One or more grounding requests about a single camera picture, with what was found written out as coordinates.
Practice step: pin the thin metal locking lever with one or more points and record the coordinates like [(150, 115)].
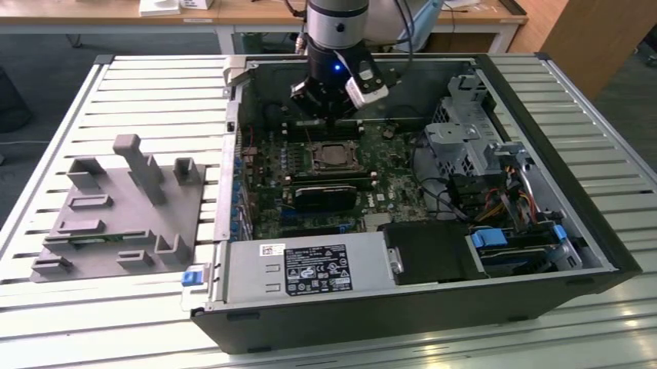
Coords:
[(309, 137)]

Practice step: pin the silver CPU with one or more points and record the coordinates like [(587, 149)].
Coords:
[(335, 153)]

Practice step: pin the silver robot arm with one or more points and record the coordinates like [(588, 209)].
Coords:
[(335, 23)]

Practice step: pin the CPU socket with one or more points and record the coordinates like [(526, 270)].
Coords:
[(309, 163)]

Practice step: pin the black RAM stick with label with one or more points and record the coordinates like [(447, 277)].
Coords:
[(313, 123)]

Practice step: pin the black graphics card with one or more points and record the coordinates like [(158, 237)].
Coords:
[(324, 200)]

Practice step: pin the silver drive cage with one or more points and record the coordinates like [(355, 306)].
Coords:
[(463, 134)]

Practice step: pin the green motherboard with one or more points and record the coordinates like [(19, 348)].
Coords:
[(396, 192)]

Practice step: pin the white box with dark print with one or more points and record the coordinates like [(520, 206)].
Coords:
[(198, 4)]

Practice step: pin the silver chipset heatsink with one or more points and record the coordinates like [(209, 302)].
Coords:
[(376, 222)]

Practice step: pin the black plastic shroud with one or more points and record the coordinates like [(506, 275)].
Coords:
[(432, 250)]

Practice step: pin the grey parts rack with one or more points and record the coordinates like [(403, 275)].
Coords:
[(129, 215)]

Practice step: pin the hard disk in blue carrier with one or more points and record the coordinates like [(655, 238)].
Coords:
[(488, 238)]

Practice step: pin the silver power supply with label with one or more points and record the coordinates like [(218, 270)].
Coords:
[(246, 276)]

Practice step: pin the wooden cabinet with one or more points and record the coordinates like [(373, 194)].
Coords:
[(591, 38)]

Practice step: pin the blue case latch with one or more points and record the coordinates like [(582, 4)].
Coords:
[(193, 278)]

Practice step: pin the green RAM stick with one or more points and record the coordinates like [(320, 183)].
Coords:
[(98, 240)]

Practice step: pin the blue drive bay clip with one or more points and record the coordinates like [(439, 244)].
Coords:
[(560, 232)]

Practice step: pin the black open PC case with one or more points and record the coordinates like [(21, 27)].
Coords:
[(360, 326)]

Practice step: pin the white black-faced wrist camera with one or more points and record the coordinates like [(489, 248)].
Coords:
[(369, 96)]

